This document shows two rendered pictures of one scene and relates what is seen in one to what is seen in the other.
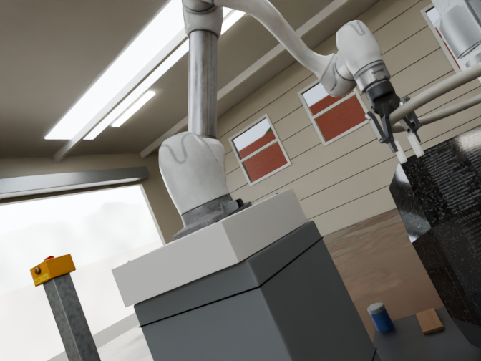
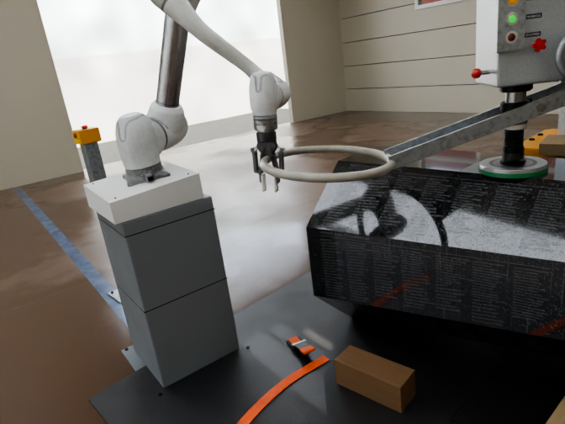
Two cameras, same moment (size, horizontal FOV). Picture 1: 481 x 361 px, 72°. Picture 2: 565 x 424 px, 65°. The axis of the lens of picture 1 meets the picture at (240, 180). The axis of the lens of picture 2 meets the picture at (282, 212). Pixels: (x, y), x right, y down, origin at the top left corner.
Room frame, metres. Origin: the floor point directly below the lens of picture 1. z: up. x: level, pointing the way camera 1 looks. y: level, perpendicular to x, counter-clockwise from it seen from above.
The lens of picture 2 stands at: (-0.56, -1.19, 1.32)
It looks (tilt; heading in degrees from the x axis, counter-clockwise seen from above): 19 degrees down; 24
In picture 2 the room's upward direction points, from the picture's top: 7 degrees counter-clockwise
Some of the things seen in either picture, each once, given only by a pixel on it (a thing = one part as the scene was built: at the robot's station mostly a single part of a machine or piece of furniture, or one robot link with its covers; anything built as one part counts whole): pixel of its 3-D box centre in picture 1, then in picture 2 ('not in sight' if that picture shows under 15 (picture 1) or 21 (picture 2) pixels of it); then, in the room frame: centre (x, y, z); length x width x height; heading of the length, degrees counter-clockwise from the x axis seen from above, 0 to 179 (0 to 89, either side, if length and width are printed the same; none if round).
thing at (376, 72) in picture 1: (373, 78); (265, 123); (0.96, -0.48, 1.10); 0.09 x 0.09 x 0.06
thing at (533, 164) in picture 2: not in sight; (512, 164); (1.16, -1.32, 0.87); 0.21 x 0.21 x 0.01
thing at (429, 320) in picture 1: (429, 320); not in sight; (1.92, -0.60, 0.02); 0.25 x 0.10 x 0.01; 162
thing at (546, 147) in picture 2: not in sight; (556, 144); (1.74, -1.54, 0.81); 0.20 x 0.10 x 0.05; 164
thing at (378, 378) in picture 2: not in sight; (373, 376); (0.89, -0.84, 0.07); 0.30 x 0.12 x 0.12; 70
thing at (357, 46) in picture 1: (356, 49); (264, 92); (0.98, -0.49, 1.21); 0.13 x 0.11 x 0.16; 6
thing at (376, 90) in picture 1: (384, 100); (266, 143); (0.96, -0.48, 1.03); 0.08 x 0.07 x 0.09; 92
